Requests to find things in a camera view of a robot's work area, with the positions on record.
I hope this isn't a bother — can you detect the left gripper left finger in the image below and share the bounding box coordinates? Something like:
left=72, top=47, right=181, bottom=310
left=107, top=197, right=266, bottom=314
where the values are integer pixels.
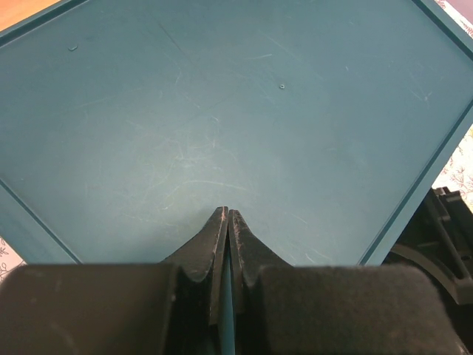
left=1, top=207, right=228, bottom=354

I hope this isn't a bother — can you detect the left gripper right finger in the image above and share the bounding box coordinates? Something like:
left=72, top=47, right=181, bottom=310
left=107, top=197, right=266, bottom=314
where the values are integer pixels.
left=228, top=210, right=466, bottom=354

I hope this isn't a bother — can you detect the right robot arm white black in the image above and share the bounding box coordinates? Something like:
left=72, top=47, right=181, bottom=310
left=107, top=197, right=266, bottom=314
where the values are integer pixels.
left=384, top=187, right=472, bottom=305

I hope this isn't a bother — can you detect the teal drawer box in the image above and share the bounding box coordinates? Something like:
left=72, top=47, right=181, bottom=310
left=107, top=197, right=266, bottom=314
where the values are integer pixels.
left=0, top=0, right=473, bottom=267

